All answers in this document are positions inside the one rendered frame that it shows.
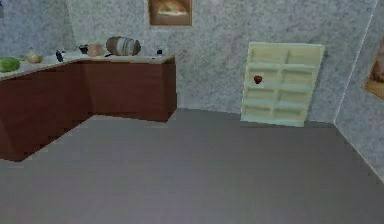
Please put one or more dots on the small black bottle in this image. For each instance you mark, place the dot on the small black bottle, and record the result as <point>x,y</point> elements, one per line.
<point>59,56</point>

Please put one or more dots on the brown framed picture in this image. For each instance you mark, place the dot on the brown framed picture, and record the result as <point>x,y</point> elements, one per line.
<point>170,12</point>

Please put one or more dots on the orange framed picture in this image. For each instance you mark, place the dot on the orange framed picture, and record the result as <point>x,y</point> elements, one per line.
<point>376,75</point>

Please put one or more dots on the dark red kitchen counter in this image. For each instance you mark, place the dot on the dark red kitchen counter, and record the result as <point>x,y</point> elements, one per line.
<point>100,90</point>

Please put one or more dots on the green lettuce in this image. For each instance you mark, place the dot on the green lettuce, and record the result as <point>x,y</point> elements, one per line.
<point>9,64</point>

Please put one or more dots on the pale green shelf unit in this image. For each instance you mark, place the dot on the pale green shelf unit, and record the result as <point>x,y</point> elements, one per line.
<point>281,85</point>

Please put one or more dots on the small red apple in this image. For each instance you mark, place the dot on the small red apple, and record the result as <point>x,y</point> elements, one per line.
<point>257,79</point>

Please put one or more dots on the tan bread loaf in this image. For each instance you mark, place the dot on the tan bread loaf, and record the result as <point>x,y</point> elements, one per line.
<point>95,50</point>

